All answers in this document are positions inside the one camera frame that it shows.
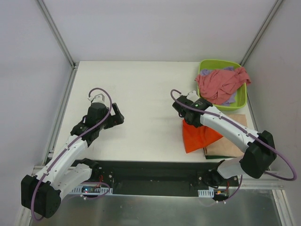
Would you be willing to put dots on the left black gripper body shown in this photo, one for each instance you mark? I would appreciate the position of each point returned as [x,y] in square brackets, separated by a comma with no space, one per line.
[113,118]

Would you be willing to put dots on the folded beige t shirt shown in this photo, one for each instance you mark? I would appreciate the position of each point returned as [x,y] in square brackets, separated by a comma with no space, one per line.
[223,145]

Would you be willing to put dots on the left aluminium frame post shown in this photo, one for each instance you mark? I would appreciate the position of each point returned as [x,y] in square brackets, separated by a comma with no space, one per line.
[51,23]

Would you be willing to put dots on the green plastic basin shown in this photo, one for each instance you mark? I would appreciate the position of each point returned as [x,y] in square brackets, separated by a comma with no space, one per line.
[241,93]

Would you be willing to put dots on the orange t shirt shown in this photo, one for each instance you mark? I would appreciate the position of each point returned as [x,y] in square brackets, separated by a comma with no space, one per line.
[197,138]

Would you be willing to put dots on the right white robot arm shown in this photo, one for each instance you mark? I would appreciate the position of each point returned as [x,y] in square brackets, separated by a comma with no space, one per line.
[257,148]

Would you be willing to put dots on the left white cable duct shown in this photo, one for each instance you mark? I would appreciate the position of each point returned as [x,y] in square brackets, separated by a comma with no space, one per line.
[91,190]

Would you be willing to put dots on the left aluminium table rail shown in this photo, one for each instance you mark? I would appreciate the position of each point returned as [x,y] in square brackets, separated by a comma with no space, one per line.
[59,117]

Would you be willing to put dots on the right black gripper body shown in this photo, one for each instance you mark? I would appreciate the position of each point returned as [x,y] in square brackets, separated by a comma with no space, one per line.
[179,108]

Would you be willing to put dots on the pink t shirt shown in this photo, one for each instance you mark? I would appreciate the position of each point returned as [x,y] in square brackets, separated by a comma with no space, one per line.
[240,77]

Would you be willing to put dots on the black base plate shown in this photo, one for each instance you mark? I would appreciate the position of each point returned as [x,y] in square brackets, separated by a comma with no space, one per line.
[182,179]

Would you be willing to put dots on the right white cable duct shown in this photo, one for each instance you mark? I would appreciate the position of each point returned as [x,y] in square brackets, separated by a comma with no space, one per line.
[206,193]

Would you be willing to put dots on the white cable duct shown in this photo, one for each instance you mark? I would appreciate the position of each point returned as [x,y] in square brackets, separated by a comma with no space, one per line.
[206,193]
[91,190]

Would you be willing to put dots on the aluminium frame post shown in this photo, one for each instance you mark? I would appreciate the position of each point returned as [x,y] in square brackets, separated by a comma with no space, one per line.
[51,23]
[260,33]

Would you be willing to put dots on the folded dark green t shirt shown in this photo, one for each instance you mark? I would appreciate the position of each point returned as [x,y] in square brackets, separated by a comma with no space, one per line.
[212,155]

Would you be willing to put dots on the right aluminium frame post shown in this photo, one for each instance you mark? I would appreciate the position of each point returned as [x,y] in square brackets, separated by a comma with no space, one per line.
[260,33]

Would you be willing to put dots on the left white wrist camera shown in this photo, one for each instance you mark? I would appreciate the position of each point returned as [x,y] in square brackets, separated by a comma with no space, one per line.
[100,98]

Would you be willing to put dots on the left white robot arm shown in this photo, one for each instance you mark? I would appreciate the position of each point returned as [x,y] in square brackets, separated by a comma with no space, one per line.
[44,192]

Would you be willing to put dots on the lavender t shirt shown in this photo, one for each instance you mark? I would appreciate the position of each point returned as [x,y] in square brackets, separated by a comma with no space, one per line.
[215,85]

